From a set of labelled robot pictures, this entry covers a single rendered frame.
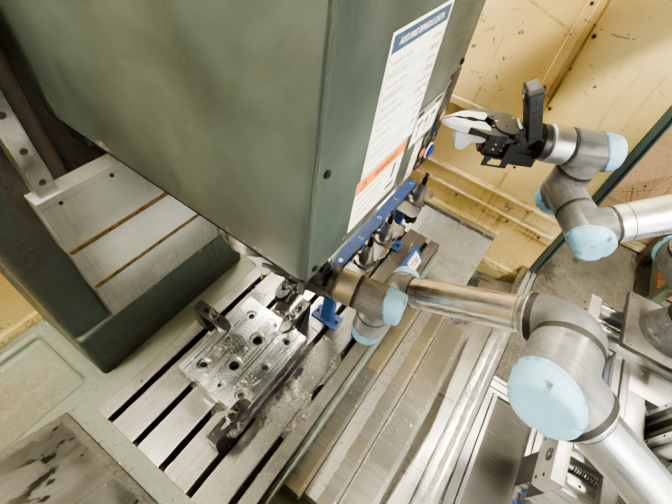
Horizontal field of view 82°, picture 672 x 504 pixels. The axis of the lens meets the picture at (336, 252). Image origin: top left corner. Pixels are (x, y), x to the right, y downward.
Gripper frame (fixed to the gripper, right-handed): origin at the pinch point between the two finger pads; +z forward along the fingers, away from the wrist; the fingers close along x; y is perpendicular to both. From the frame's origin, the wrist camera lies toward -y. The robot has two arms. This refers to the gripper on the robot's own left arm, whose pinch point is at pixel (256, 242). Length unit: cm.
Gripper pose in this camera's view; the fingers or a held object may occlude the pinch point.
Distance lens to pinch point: 87.6
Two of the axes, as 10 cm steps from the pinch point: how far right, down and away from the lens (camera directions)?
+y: -1.3, 6.2, 7.7
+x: 3.9, -6.9, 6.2
